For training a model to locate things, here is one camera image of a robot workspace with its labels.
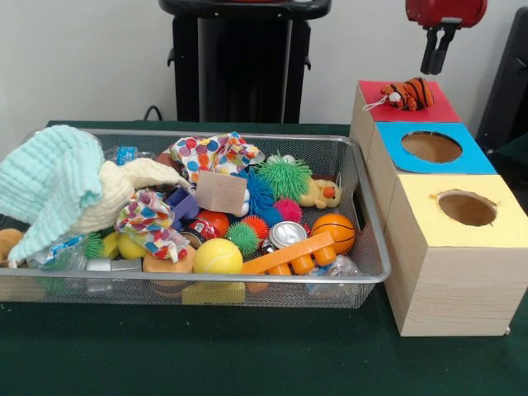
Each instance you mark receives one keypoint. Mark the silver mesh bin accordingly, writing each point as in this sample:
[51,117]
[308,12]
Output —
[359,185]

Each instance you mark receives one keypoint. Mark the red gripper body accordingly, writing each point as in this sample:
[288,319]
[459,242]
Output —
[445,10]

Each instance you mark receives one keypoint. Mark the black upright panel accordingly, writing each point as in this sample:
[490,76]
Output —
[507,82]

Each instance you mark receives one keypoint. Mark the orange toy block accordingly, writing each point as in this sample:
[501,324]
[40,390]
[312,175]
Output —
[297,251]

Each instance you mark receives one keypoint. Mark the polka dot cloth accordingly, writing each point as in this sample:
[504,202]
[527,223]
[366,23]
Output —
[206,152]

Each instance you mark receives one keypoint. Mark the mint green cloth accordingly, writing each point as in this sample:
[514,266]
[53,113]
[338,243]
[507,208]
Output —
[45,173]

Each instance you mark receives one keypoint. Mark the yellow duck plush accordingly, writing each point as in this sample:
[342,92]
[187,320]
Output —
[319,194]

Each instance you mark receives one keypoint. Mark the tiger plush toy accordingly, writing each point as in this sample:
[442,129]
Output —
[414,94]

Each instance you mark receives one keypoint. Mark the beige cardboard block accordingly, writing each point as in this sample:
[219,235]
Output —
[220,191]

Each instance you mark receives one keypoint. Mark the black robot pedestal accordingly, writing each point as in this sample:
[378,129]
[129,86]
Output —
[231,74]

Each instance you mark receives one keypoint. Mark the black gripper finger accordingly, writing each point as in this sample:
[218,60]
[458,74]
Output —
[428,51]
[444,49]

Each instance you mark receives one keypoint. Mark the pink spiky ball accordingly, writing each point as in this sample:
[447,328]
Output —
[288,209]

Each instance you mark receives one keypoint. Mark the yellow ball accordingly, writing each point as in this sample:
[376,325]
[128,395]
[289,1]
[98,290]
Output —
[218,256]

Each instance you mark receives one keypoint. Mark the wooden three-hole box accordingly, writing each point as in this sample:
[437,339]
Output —
[453,288]

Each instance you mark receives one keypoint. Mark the dark green side tablecloth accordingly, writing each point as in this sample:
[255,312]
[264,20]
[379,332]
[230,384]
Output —
[515,150]

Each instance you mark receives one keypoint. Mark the orange toy basketball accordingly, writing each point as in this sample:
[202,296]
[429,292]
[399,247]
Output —
[334,231]

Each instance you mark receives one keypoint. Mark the green spiky ball toy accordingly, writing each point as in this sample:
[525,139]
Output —
[284,175]

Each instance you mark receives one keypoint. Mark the cream white cloth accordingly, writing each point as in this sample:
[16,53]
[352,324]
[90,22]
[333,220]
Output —
[140,173]

